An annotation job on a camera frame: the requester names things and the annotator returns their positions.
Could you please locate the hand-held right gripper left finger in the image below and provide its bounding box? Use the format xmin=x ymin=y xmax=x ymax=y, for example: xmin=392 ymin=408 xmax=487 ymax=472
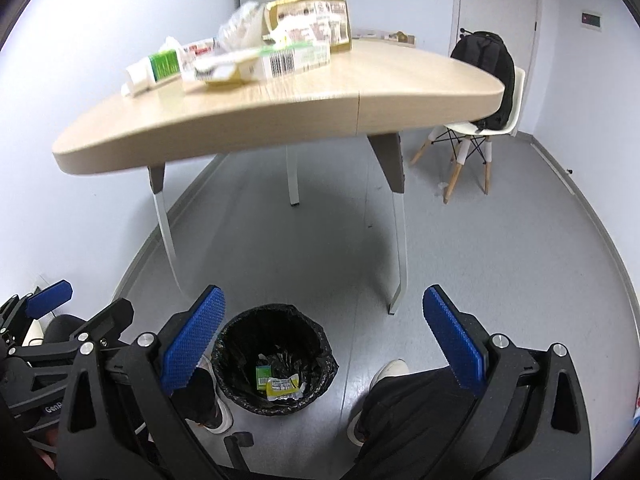
xmin=57 ymin=285 xmax=226 ymax=480

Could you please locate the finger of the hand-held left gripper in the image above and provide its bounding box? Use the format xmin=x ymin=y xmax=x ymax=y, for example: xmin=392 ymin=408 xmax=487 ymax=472
xmin=10 ymin=299 xmax=136 ymax=361
xmin=0 ymin=280 xmax=73 ymax=347

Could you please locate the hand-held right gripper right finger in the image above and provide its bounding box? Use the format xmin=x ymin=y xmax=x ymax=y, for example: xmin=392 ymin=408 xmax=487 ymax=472
xmin=422 ymin=284 xmax=593 ymax=480

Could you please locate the black bin with bag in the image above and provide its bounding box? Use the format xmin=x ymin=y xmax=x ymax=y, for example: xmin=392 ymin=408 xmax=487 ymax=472
xmin=212 ymin=304 xmax=340 ymax=417

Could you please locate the gold foil bag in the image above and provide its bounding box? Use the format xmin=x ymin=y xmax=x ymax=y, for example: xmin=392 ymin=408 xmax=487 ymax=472
xmin=264 ymin=0 xmax=353 ymax=53

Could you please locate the person's left leg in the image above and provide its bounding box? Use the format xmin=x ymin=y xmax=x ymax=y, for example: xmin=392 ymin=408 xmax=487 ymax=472
xmin=172 ymin=367 xmax=217 ymax=423

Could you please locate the person's leg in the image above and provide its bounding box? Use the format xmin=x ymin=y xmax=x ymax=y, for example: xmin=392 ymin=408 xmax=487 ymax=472
xmin=172 ymin=367 xmax=217 ymax=423
xmin=354 ymin=367 xmax=478 ymax=480

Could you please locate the person's left shoe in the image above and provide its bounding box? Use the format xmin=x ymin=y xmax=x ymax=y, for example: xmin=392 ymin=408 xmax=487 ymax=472
xmin=197 ymin=355 xmax=234 ymax=435

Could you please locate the person's shoe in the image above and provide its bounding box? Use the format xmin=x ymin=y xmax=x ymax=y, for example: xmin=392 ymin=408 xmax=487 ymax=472
xmin=197 ymin=355 xmax=234 ymax=435
xmin=347 ymin=359 xmax=412 ymax=447

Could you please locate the person's right shoe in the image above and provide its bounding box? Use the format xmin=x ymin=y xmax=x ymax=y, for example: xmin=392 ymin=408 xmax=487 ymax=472
xmin=347 ymin=359 xmax=412 ymax=447

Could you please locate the person's right leg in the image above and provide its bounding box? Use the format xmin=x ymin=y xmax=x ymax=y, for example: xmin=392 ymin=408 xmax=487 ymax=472
xmin=354 ymin=367 xmax=478 ymax=480

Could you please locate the yellow crumpled wrapper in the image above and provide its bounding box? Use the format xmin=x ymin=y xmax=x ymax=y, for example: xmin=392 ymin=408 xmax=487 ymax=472
xmin=265 ymin=374 xmax=306 ymax=402

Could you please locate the black chair base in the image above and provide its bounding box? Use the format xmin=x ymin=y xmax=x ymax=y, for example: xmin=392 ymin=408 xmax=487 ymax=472
xmin=222 ymin=432 xmax=257 ymax=480

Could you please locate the white chair with wooden legs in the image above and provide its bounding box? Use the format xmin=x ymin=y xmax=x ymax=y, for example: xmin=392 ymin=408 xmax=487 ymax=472
xmin=410 ymin=67 xmax=527 ymax=205

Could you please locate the white tube with green label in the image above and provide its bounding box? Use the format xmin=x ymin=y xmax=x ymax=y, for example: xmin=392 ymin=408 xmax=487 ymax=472
xmin=121 ymin=50 xmax=183 ymax=98

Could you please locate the round wooden table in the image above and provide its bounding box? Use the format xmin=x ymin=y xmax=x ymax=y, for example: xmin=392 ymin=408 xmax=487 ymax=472
xmin=52 ymin=37 xmax=506 ymax=316

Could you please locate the black backpack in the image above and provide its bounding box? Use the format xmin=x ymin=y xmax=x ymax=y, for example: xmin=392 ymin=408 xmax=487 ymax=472
xmin=450 ymin=31 xmax=516 ymax=131

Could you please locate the red and white packet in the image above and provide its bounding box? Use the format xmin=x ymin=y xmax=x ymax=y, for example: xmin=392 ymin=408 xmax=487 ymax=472
xmin=182 ymin=39 xmax=221 ymax=62

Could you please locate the green and white carton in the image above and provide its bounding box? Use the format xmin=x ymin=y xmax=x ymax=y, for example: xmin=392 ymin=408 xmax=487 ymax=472
xmin=192 ymin=42 xmax=332 ymax=90

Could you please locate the pink and wood cabinet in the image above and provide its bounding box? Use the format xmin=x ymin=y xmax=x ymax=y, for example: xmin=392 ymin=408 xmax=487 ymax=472
xmin=352 ymin=30 xmax=418 ymax=46

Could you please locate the crinkled clear plastic bag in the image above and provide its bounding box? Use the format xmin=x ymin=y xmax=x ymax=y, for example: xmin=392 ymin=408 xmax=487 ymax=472
xmin=220 ymin=2 xmax=271 ymax=52

